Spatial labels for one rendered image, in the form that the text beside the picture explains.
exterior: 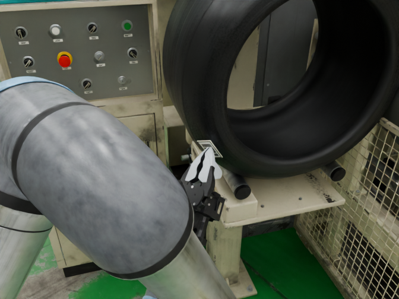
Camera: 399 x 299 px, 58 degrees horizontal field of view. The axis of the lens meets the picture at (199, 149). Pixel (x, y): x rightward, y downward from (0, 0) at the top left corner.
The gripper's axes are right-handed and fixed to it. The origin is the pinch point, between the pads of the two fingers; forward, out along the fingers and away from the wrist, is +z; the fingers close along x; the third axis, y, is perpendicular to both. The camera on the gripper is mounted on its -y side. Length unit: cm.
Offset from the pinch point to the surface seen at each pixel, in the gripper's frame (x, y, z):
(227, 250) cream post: -41, 78, -11
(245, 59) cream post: -10.9, 16.4, 40.2
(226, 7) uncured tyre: 11.6, -19.8, 20.5
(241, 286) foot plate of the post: -44, 102, -23
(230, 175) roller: -3.8, 16.0, 0.5
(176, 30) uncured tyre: -3.6, -17.4, 21.0
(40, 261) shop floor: -131, 49, -41
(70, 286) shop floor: -108, 55, -47
